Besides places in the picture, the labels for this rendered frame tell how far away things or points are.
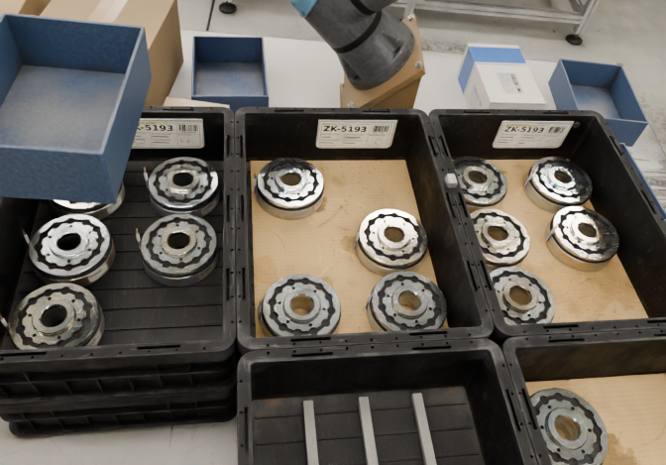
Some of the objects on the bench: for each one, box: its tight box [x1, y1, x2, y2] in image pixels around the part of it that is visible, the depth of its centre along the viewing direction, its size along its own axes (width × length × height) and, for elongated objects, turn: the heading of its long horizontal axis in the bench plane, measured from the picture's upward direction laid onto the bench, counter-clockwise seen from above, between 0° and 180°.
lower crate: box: [0, 201, 238, 436], centre depth 86 cm, size 40×30×12 cm
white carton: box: [457, 44, 546, 110], centre depth 128 cm, size 20×12×9 cm, turn 0°
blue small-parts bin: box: [191, 36, 269, 116], centre depth 122 cm, size 20×15×7 cm
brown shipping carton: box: [40, 0, 183, 106], centre depth 114 cm, size 30×22×16 cm
